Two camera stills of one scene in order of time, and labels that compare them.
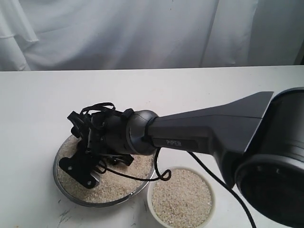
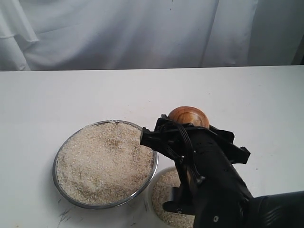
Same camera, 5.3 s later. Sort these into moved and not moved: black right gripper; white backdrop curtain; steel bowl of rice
Moved: black right gripper
Not moved: white backdrop curtain; steel bowl of rice
